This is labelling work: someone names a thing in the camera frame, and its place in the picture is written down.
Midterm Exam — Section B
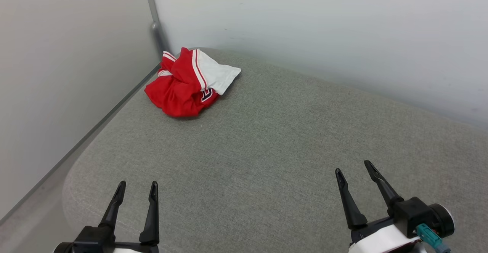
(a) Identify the teal cable connector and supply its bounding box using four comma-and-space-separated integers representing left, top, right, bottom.
416, 224, 452, 253

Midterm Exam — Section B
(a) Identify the grey metal partition post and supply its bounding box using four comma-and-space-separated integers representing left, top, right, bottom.
143, 0, 169, 57

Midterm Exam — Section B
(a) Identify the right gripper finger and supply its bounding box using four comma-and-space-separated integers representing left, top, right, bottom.
335, 168, 368, 230
364, 160, 404, 218

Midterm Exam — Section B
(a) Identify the grey metal floor rail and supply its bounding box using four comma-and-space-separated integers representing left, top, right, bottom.
0, 64, 161, 224

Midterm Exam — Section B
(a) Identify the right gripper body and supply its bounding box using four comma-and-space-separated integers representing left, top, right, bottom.
348, 218, 428, 253

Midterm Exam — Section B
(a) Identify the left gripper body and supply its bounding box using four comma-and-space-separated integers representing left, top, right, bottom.
53, 226, 160, 253

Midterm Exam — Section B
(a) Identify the red and white basketball jersey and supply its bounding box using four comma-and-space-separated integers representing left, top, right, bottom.
144, 47, 241, 117

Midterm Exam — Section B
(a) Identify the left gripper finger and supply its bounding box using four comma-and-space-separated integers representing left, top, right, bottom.
139, 181, 160, 243
99, 181, 127, 229

